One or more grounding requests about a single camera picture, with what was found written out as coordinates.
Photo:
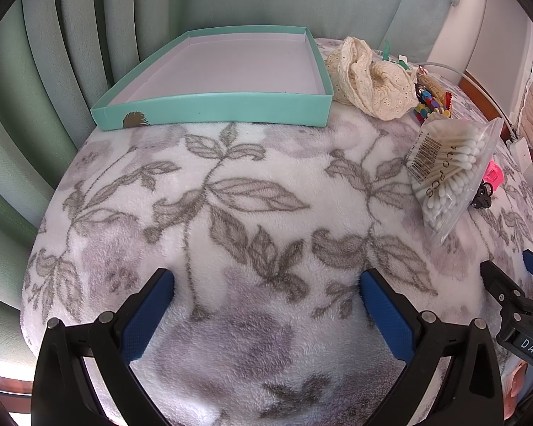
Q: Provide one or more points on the white charger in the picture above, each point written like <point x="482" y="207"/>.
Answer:
<point x="522" y="151"/>

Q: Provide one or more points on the cream lace cloth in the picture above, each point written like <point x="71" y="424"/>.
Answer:
<point x="373" y="84"/>

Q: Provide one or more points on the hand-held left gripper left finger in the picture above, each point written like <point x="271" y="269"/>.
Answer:
<point x="146" y="315"/>

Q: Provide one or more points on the bag of cotton swabs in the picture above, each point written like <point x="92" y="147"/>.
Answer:
<point x="444" y="173"/>

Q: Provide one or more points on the black hair claw clip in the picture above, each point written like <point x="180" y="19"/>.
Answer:
<point x="482" y="197"/>

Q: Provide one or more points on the tan snack packet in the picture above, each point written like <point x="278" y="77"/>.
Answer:
<point x="428" y="83"/>

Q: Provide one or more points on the pink hair roller clip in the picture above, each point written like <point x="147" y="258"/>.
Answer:
<point x="493" y="173"/>

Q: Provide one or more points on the pale green curtain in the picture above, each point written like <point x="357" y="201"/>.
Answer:
<point x="71" y="31"/>

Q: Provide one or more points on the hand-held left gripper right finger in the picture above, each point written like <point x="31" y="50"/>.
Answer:
<point x="386" y="315"/>

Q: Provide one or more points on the green plastic figure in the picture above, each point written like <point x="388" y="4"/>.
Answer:
<point x="387" y="51"/>

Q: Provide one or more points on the wooden bed frame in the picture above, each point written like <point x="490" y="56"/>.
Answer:
<point x="484" y="97"/>

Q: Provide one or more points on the floral fleece blanket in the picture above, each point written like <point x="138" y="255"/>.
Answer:
<point x="231" y="248"/>

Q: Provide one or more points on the colourful plastic block toy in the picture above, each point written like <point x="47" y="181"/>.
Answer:
<point x="426" y="110"/>

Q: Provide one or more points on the teal cardboard box tray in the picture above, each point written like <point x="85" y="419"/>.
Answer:
<point x="213" y="111"/>

